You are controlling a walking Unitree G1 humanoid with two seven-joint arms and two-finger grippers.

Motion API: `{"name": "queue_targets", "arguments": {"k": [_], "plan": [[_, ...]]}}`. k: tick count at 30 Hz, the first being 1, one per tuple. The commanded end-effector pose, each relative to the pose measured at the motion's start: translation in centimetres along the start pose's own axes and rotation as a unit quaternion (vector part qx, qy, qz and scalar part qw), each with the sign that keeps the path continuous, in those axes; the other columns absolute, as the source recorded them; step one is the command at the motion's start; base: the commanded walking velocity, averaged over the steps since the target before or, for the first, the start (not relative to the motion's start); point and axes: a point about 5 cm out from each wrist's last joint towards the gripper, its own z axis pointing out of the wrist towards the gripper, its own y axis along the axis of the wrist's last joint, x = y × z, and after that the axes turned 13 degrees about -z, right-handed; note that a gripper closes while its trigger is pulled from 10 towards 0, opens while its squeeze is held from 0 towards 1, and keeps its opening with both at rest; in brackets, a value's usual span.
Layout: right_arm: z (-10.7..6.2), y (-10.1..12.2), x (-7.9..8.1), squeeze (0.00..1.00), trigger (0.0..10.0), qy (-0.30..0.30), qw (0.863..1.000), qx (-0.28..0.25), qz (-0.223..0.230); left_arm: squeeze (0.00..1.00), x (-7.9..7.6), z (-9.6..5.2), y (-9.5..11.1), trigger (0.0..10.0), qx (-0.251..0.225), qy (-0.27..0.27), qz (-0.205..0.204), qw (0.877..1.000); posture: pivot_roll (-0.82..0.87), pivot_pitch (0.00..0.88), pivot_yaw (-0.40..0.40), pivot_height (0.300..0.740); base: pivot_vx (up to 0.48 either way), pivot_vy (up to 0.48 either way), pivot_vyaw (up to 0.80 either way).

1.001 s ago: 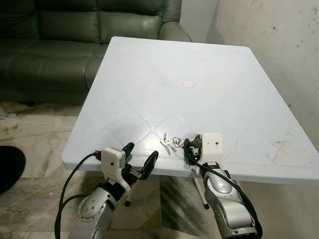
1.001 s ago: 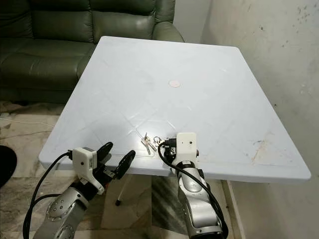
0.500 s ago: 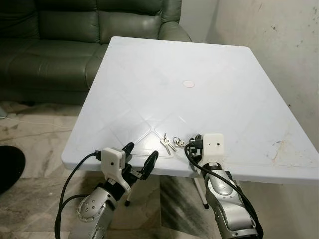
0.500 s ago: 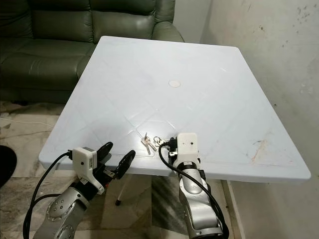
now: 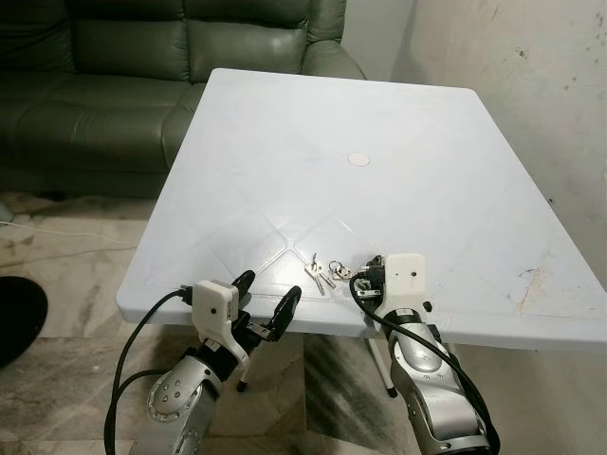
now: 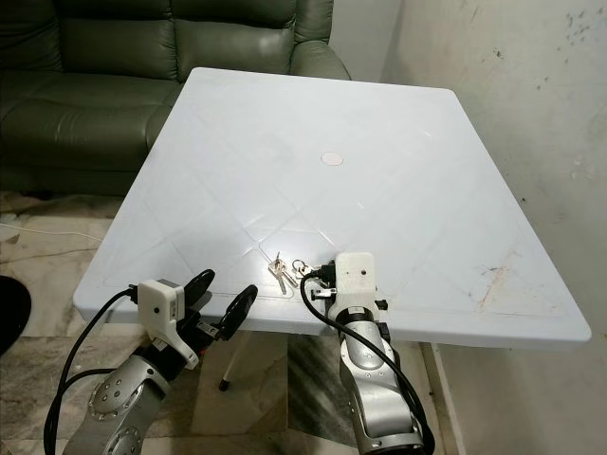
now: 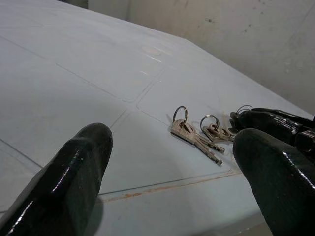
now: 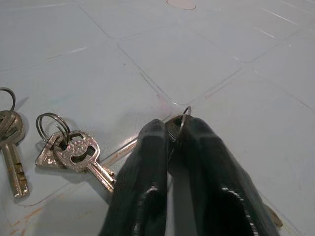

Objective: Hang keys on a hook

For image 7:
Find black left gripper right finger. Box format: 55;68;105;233
232;128;315;236

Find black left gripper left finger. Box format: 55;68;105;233
0;122;114;236

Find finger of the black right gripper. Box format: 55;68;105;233
250;108;315;131
229;110;304;146

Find thin wire key ring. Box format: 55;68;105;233
236;105;253;115

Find pale thin plastic strip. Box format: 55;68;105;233
220;110;231;130

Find silver keys on small ring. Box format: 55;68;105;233
199;114;238;144

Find silver keys on large ring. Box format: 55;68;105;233
170;106;225;166

